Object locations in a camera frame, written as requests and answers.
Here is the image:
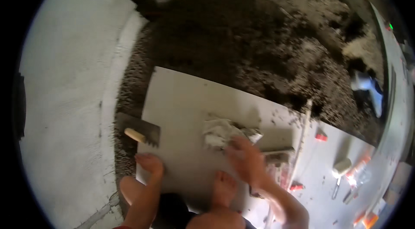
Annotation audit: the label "white and blue bag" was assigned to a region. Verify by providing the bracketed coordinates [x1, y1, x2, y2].
[350, 70, 385, 118]

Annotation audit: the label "long wooden straightedge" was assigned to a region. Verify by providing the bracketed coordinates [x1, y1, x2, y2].
[287, 99, 314, 191]

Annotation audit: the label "dark mortar bed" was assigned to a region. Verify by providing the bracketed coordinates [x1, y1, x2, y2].
[113, 0, 387, 178]

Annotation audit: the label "notched trowel with wooden handle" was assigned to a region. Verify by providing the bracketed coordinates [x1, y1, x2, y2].
[115, 112, 161, 148]

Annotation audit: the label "person's right hand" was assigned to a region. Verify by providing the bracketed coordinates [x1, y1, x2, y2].
[225, 136, 271, 187]

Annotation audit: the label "small grey tool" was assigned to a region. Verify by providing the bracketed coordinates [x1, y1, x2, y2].
[343, 189, 358, 205]

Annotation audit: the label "white rubber mallet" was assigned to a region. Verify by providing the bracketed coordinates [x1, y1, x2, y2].
[331, 157, 353, 201]

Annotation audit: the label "person's legs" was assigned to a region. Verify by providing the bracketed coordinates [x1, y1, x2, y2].
[113, 153, 257, 229]

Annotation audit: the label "crumpled white rag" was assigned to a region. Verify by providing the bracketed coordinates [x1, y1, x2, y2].
[202, 118, 264, 151]

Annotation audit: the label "grey plastering trowel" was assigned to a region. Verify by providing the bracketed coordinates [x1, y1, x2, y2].
[261, 146, 295, 165]

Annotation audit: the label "orange packet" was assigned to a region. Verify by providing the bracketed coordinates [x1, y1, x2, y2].
[353, 211, 379, 229]

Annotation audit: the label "large grey floor tile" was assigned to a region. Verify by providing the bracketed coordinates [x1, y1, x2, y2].
[136, 66, 312, 221]

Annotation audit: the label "plastic bag of red clips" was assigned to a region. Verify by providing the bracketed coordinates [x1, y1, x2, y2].
[345, 156, 372, 191]

